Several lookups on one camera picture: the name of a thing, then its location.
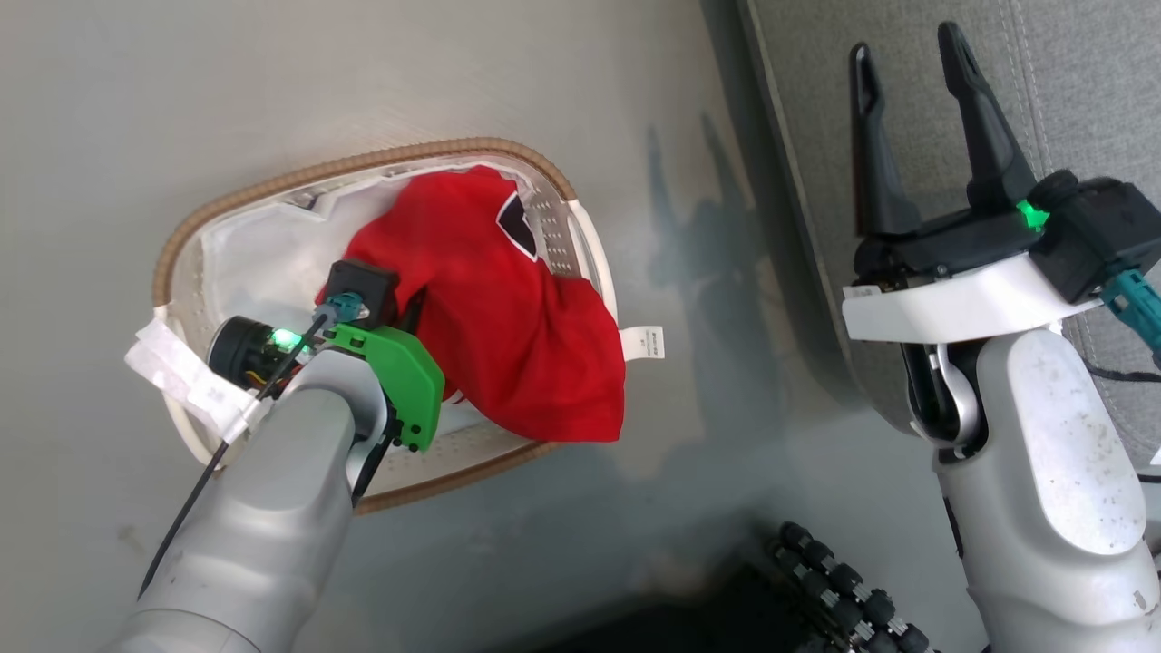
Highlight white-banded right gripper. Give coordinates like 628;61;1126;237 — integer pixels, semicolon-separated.
841;21;1105;345

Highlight red jersey garment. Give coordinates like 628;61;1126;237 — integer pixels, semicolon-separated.
317;164;666;444

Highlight black roller base wheel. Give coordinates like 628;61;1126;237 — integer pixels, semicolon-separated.
765;521;937;653

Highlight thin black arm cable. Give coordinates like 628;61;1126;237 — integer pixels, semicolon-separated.
137;313;333;600

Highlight teal right camera connector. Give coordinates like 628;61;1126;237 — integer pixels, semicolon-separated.
1101;269;1161;356

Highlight white basket with brown rim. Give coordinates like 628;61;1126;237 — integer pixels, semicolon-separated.
151;137;621;517

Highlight white paper cable label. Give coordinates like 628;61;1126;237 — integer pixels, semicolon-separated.
124;317;274;443

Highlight grey fabric sofa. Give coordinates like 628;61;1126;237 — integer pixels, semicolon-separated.
737;0;1161;474

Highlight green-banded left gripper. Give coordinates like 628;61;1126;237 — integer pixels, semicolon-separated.
207;313;446;453

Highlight teal left camera connector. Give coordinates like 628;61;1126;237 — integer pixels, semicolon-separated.
325;291;370;325

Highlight teal camera connector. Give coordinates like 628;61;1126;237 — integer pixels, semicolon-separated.
325;291;370;325
1101;269;1161;356

